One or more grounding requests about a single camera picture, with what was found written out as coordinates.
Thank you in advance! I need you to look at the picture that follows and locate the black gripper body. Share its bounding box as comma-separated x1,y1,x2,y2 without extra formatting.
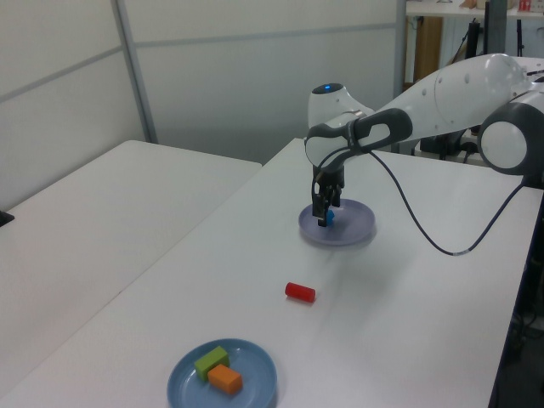
312,165,346,195

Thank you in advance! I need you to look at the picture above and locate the red cylinder block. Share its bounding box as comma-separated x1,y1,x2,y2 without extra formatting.
284,281,316,304

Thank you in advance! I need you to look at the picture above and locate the green rectangular block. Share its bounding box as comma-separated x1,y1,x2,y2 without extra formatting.
194,345,231,383

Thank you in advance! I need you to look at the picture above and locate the orange rectangular block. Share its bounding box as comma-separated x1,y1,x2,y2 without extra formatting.
207,364,244,396

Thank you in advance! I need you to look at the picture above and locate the purple plate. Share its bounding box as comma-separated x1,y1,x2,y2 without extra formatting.
297,197,377,247

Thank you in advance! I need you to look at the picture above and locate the wooden cabinet door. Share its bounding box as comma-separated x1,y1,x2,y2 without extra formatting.
412,15,444,82

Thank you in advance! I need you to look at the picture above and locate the blue plate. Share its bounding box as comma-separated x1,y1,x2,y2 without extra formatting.
167,338,278,408

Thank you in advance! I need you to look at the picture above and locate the black monitor stand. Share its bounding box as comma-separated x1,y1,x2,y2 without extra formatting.
464,20,484,60

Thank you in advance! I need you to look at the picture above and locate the white spare table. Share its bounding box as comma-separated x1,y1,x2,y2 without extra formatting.
0,139,264,396

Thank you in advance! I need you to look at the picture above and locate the black computer monitor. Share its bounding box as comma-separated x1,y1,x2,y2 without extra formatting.
483,0,509,56

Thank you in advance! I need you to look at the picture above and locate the black cable strap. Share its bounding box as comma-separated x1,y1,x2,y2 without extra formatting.
346,118,371,155

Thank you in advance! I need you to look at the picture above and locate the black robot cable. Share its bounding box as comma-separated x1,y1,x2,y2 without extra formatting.
310,146,528,258

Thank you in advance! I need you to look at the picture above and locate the white wall shelf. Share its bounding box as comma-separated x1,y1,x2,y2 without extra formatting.
405,3,544,19

